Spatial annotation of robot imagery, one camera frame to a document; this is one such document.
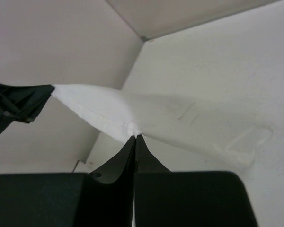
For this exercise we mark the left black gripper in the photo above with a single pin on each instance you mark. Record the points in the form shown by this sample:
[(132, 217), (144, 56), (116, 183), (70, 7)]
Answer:
[(27, 100)]

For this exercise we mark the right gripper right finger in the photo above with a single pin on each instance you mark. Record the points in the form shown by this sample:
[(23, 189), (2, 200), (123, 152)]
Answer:
[(187, 199)]

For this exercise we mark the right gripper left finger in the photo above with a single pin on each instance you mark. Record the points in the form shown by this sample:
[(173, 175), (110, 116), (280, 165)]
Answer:
[(102, 198)]

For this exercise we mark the white tank top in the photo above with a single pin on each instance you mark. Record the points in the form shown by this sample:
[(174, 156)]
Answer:
[(181, 122)]

